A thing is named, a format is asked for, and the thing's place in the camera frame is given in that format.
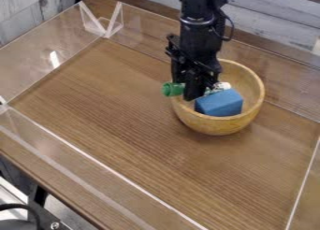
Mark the black metal bracket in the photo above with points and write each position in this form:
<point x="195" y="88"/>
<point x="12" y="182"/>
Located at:
<point x="45" y="220"/>

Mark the green and white marker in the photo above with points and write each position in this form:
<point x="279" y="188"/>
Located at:
<point x="174" y="89"/>

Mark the black table leg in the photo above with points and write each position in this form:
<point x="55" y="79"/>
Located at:
<point x="41" y="196"/>

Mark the blue rectangular block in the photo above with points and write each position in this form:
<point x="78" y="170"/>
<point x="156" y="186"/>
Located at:
<point x="220" y="104"/>

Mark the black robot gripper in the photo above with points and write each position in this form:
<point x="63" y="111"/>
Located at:
<point x="195" y="52"/>

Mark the clear acrylic tray wall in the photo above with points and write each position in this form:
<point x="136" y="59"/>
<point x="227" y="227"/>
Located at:
<point x="91" y="131"/>

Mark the brown wooden bowl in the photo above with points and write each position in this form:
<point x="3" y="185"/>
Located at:
<point x="247" y="82"/>

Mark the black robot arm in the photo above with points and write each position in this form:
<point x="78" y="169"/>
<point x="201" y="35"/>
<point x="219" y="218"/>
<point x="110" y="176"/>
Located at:
<point x="203" y="17"/>

